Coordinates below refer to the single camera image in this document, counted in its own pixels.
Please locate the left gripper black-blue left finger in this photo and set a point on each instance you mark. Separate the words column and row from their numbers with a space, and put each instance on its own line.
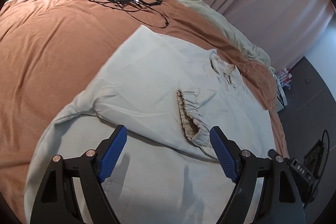
column 56, row 200

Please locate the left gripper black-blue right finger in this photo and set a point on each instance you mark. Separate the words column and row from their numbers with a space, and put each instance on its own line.
column 280, row 201

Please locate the light grey jacket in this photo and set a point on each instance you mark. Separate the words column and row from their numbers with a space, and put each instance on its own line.
column 168, row 93

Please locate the orange-brown bed cover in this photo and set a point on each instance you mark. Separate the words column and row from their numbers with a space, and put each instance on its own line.
column 52, row 49

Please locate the black charger with cable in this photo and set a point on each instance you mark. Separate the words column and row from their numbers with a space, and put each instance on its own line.
column 307, row 175

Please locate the white wire rack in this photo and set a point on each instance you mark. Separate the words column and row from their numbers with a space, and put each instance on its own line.
column 283, row 81

